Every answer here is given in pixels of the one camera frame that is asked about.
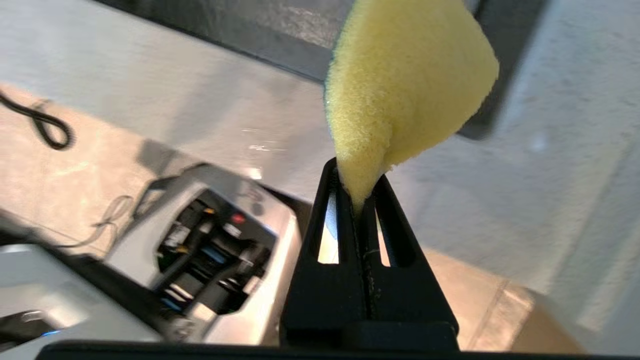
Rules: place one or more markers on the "wooden cabinet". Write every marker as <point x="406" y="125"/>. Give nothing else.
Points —
<point x="545" y="330"/>

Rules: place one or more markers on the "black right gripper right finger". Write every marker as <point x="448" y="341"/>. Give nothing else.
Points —
<point x="410" y="305"/>

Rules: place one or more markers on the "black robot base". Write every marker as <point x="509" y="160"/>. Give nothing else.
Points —
<point x="150" y="240"/>

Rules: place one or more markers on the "yellow green sponge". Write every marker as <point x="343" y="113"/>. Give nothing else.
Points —
<point x="400" y="75"/>

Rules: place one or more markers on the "stainless steel sink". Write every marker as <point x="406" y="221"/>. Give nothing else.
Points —
<point x="250" y="30"/>

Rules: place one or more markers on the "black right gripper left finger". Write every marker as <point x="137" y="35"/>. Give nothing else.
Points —
<point x="320" y="305"/>

